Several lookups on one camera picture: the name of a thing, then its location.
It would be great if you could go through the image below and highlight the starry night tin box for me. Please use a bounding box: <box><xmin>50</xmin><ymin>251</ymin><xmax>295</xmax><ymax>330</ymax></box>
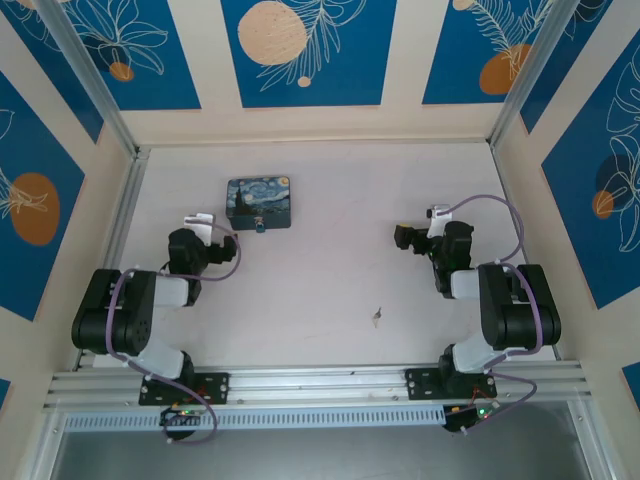
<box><xmin>225</xmin><ymin>174</ymin><xmax>293</xmax><ymax>233</ymax></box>

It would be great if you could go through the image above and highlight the small green circuit board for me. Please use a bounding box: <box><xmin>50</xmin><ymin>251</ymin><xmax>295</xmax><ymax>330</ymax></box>
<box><xmin>160</xmin><ymin>406</ymin><xmax>207</xmax><ymax>427</ymax></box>
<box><xmin>443</xmin><ymin>403</ymin><xmax>502</xmax><ymax>432</ymax></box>

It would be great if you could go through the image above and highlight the grey metal sheet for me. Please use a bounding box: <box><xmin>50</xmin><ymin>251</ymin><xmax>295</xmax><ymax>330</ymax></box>
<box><xmin>48</xmin><ymin>426</ymin><xmax>592</xmax><ymax>480</ymax></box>

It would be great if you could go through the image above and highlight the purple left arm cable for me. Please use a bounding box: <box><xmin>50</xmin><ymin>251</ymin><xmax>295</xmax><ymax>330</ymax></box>
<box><xmin>106</xmin><ymin>222</ymin><xmax>243</xmax><ymax>446</ymax></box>

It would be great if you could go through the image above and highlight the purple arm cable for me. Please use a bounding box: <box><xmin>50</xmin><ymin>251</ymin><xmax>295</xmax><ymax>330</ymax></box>
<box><xmin>442</xmin><ymin>194</ymin><xmax>547</xmax><ymax>437</ymax></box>
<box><xmin>106</xmin><ymin>222</ymin><xmax>243</xmax><ymax>446</ymax></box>

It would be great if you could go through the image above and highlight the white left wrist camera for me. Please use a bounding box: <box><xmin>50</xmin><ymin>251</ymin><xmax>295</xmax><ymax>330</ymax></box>
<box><xmin>182</xmin><ymin>211</ymin><xmax>217</xmax><ymax>247</ymax></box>

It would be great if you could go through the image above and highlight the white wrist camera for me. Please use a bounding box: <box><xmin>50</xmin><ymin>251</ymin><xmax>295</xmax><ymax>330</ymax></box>
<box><xmin>426</xmin><ymin>203</ymin><xmax>454</xmax><ymax>240</ymax></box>
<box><xmin>182</xmin><ymin>211</ymin><xmax>217</xmax><ymax>247</ymax></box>

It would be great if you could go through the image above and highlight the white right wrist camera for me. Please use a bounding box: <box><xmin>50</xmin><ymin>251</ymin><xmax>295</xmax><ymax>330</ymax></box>
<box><xmin>426</xmin><ymin>203</ymin><xmax>454</xmax><ymax>240</ymax></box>

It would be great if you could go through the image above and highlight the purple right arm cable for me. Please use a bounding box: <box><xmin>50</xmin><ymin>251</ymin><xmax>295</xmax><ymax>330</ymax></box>
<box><xmin>442</xmin><ymin>194</ymin><xmax>547</xmax><ymax>437</ymax></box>

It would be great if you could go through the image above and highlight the aluminium side rail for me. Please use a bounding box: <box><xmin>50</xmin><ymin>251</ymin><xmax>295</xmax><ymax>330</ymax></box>
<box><xmin>488</xmin><ymin>141</ymin><xmax>562</xmax><ymax>362</ymax></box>
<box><xmin>73</xmin><ymin>146</ymin><xmax>152</xmax><ymax>372</ymax></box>

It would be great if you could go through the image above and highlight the blue floral wall poster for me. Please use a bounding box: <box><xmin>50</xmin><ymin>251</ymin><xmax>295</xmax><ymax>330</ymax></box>
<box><xmin>0</xmin><ymin>0</ymin><xmax>105</xmax><ymax>146</ymax></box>
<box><xmin>220</xmin><ymin>0</ymin><xmax>399</xmax><ymax>109</ymax></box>
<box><xmin>48</xmin><ymin>0</ymin><xmax>203</xmax><ymax>112</ymax></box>
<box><xmin>519</xmin><ymin>0</ymin><xmax>640</xmax><ymax>135</ymax></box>
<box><xmin>0</xmin><ymin>69</ymin><xmax>87</xmax><ymax>323</ymax></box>
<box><xmin>421</xmin><ymin>0</ymin><xmax>557</xmax><ymax>107</ymax></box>
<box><xmin>540</xmin><ymin>48</ymin><xmax>640</xmax><ymax>312</ymax></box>

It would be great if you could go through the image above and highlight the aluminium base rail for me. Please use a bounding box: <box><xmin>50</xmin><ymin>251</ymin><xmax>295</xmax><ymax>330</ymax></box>
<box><xmin>42</xmin><ymin>360</ymin><xmax>595</xmax><ymax>412</ymax></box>

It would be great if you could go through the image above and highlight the grey slotted cable duct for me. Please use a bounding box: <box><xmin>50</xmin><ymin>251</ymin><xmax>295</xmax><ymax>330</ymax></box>
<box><xmin>63</xmin><ymin>404</ymin><xmax>450</xmax><ymax>433</ymax></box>

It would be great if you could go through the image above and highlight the aluminium frame post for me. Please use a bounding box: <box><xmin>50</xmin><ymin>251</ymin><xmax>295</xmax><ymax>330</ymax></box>
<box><xmin>36</xmin><ymin>0</ymin><xmax>140</xmax><ymax>157</ymax></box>
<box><xmin>491</xmin><ymin>0</ymin><xmax>575</xmax><ymax>147</ymax></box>

